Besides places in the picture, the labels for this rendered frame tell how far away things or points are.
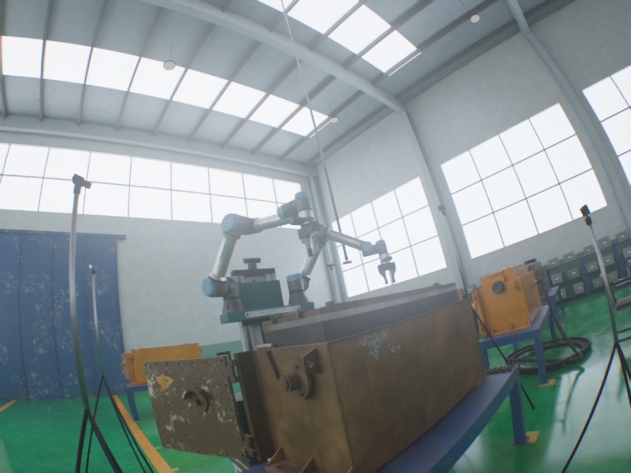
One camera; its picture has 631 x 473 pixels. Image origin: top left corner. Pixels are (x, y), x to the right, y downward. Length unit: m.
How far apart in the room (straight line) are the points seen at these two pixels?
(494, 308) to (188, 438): 3.45
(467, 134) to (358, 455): 11.22
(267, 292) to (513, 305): 2.86
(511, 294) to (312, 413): 3.08
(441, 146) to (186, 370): 11.36
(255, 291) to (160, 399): 0.99
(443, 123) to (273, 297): 10.82
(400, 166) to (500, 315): 9.60
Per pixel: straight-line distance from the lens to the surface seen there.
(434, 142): 12.23
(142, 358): 6.21
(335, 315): 1.26
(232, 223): 1.81
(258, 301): 2.22
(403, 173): 12.61
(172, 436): 2.02
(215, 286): 1.91
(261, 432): 1.64
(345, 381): 1.17
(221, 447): 1.78
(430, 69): 12.41
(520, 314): 3.96
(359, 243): 2.21
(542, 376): 3.79
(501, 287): 3.85
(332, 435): 1.26
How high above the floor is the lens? 1.30
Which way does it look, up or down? 16 degrees up
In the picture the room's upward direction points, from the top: 12 degrees counter-clockwise
